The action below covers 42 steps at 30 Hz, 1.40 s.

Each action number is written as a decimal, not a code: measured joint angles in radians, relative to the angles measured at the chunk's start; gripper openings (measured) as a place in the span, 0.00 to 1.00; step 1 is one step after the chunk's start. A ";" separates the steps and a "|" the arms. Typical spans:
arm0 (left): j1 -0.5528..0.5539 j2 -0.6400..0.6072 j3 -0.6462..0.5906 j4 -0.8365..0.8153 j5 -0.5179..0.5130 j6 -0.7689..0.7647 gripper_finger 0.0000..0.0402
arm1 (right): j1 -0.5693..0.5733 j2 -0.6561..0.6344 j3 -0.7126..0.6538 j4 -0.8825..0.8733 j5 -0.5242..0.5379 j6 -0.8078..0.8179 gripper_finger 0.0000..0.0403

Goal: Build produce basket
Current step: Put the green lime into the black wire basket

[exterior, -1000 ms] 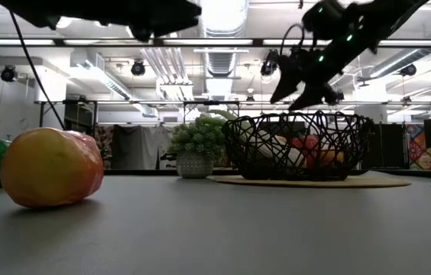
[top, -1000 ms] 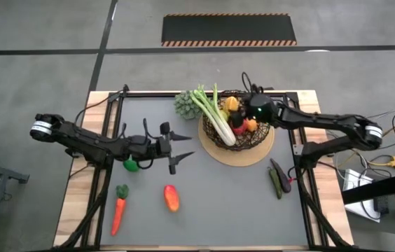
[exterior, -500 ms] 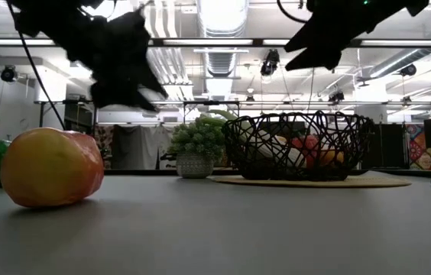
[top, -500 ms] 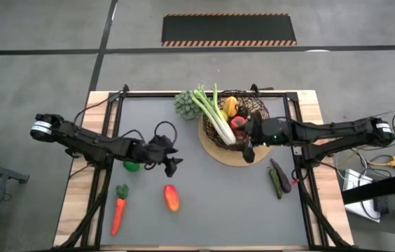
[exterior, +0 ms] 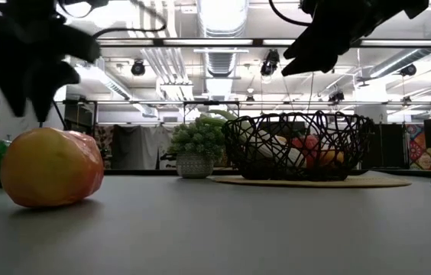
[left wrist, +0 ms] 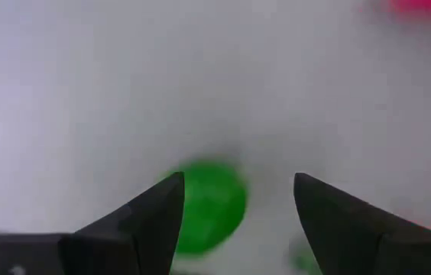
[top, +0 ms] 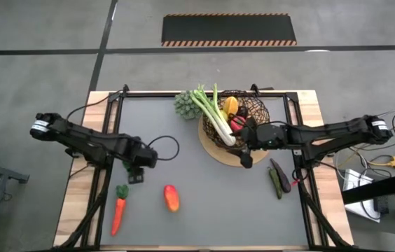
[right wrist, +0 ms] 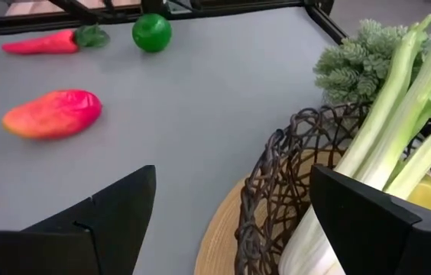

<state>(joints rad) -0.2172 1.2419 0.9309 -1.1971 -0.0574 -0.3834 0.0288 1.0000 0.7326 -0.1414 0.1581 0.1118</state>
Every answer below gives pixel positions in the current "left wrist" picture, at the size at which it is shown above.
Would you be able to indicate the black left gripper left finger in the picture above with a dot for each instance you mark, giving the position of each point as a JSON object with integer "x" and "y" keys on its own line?
{"x": 135, "y": 237}

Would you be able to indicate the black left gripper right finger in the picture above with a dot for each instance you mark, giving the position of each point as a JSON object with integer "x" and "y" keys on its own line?
{"x": 353, "y": 237}

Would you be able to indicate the round green lime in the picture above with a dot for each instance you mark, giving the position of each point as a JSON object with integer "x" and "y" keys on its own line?
{"x": 211, "y": 206}

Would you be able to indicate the red and yellow mango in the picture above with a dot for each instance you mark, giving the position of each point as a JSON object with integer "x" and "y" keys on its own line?
{"x": 422, "y": 5}

